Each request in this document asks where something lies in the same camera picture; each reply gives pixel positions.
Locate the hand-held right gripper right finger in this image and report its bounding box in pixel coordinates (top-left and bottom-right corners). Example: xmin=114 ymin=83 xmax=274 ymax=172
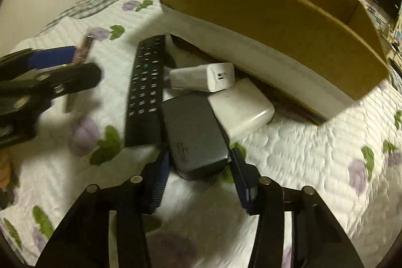
xmin=231 ymin=148 xmax=365 ymax=268

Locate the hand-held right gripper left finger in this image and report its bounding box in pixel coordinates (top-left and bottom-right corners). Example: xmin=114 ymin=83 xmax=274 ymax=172
xmin=34 ymin=151 xmax=172 ymax=268

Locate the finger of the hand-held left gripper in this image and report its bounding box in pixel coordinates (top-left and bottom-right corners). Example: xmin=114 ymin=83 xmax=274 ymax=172
xmin=0 ymin=46 xmax=78 ymax=75
xmin=17 ymin=63 xmax=102 ymax=99

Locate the grey power bank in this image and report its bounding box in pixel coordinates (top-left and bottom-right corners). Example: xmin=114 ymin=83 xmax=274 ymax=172
xmin=161 ymin=93 xmax=230 ymax=181

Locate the black remote control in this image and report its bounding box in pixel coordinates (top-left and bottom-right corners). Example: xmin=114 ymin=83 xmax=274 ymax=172
xmin=124 ymin=34 xmax=167 ymax=148

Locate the white power bank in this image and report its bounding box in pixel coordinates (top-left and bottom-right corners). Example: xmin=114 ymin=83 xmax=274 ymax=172
xmin=207 ymin=77 xmax=276 ymax=143

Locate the floral white quilt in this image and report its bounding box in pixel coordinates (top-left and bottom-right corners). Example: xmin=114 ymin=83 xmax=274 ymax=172
xmin=0 ymin=0 xmax=402 ymax=268

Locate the white charger adapter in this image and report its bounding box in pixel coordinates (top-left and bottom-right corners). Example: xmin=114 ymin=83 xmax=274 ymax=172
xmin=169 ymin=62 xmax=236 ymax=93

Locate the cluttered shelf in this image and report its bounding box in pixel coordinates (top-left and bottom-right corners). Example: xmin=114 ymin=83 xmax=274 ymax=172
xmin=366 ymin=1 xmax=402 ymax=71

